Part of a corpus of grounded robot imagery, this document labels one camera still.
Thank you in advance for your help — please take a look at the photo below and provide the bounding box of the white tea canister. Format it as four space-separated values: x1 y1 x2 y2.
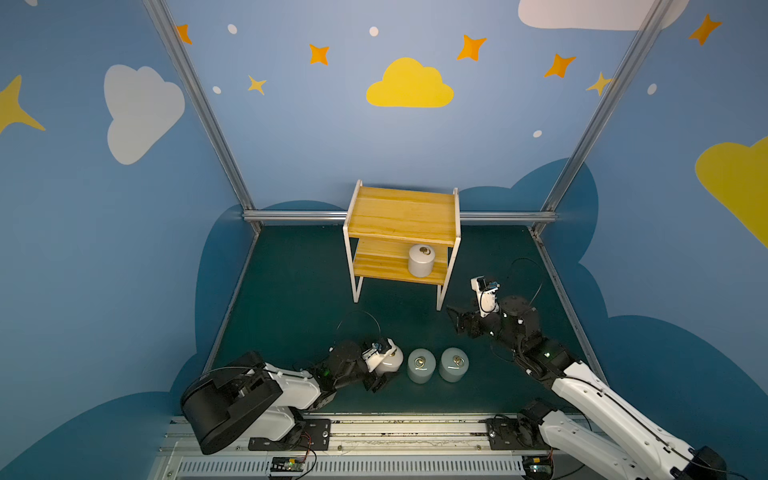
365 338 405 377
408 244 436 278

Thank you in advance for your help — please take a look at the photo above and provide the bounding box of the teal tea canister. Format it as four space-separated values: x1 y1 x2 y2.
438 347 469 383
406 348 437 385

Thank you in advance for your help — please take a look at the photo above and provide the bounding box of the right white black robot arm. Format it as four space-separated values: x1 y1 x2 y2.
451 292 729 479

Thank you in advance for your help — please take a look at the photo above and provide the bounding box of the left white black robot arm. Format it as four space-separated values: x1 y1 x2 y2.
180 337 404 455

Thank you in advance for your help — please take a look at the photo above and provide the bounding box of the white metal wooden shelf rack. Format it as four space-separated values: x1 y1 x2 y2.
342 181 462 310

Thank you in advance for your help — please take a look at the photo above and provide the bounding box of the left green circuit board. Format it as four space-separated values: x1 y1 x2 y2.
269 456 310 478

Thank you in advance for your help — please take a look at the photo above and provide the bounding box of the green circuit board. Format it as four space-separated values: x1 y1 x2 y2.
269 456 310 478
522 456 554 480

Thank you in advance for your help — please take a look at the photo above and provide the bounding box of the right green circuit board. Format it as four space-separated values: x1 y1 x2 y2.
522 456 554 480

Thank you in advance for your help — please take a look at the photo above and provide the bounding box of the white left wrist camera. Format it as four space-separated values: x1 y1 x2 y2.
359 337 397 370

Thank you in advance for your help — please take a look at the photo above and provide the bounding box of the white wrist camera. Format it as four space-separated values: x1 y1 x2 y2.
359 337 397 370
470 276 500 318

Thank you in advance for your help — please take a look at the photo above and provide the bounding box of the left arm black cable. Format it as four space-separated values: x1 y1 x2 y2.
333 308 384 346

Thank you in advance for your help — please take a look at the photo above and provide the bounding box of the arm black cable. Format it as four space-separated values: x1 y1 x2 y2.
333 308 384 346
506 257 546 307

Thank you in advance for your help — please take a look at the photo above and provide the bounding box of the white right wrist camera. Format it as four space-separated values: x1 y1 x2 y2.
470 276 500 318

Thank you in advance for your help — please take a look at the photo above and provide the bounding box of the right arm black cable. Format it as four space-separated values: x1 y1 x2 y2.
506 257 546 307

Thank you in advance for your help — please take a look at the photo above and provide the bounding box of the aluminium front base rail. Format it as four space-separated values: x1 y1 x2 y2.
148 413 596 479

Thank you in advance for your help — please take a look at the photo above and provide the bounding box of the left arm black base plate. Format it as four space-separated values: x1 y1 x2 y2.
248 419 332 452

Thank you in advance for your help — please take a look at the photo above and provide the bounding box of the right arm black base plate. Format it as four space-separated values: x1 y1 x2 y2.
484 415 546 451

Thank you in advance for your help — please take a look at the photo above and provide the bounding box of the horizontal aluminium back rail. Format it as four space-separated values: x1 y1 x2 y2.
243 210 557 224

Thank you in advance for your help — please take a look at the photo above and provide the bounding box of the right aluminium corner post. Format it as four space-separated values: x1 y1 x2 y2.
532 0 674 240

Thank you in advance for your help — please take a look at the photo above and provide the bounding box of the aluminium corner post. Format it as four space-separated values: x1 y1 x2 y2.
143 0 254 214
532 0 674 240

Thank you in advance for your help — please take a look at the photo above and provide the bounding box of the left aluminium corner post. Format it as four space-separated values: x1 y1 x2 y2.
143 0 254 214

